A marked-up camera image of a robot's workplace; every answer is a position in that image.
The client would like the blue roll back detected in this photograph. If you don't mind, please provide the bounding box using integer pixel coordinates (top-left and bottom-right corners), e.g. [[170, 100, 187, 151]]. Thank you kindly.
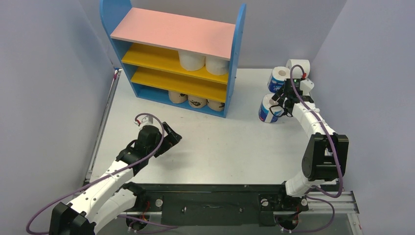
[[267, 67, 290, 93]]

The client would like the blue roll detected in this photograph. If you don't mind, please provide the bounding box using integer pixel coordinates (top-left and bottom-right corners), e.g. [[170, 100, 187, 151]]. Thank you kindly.
[[267, 67, 290, 93], [258, 94, 283, 123]]

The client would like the blue roll front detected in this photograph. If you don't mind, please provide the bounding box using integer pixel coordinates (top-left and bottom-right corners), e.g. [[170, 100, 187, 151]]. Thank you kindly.
[[258, 94, 283, 123]]

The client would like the brown cartoon roll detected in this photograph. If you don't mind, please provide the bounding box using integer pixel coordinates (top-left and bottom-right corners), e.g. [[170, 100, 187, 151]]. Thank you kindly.
[[187, 95, 208, 109], [168, 91, 188, 104]]

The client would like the plain white toilet roll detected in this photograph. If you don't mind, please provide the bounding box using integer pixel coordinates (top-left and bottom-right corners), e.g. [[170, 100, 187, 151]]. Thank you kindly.
[[205, 56, 230, 75]]

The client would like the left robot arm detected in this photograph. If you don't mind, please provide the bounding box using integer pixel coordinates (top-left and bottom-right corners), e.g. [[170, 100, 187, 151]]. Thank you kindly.
[[48, 121, 182, 235]]

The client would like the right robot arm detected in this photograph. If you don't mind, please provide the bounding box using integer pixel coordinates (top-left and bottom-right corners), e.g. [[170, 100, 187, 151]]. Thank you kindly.
[[272, 78, 349, 209]]

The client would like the blue pink yellow shelf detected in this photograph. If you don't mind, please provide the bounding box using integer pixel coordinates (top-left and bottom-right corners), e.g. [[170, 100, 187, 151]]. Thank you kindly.
[[99, 0, 247, 118]]

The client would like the white roll lying at back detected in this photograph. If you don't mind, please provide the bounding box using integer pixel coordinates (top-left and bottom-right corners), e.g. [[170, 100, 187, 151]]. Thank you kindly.
[[286, 59, 310, 78]]

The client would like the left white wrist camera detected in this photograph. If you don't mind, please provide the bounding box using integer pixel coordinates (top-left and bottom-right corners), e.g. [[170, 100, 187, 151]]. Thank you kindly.
[[134, 115, 154, 129]]

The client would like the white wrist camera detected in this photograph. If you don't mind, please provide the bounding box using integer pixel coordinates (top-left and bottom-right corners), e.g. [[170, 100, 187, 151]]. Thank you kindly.
[[300, 78, 315, 95], [134, 115, 154, 129]]

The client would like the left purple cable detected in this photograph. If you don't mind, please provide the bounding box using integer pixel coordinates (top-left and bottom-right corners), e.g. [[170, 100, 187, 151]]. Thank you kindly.
[[25, 113, 179, 235]]

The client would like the purple cable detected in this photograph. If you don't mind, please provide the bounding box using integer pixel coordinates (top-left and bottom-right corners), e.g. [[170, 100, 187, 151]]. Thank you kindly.
[[276, 65, 345, 234], [25, 113, 179, 235]]

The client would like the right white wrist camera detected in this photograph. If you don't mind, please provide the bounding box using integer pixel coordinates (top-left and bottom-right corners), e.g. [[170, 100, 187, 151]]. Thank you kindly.
[[300, 78, 315, 95]]

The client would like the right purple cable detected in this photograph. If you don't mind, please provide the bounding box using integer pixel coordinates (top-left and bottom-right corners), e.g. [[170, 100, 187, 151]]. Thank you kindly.
[[276, 65, 345, 234]]

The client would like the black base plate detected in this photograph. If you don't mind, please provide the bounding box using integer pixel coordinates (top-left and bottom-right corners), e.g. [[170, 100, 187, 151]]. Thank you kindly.
[[122, 182, 309, 227]]

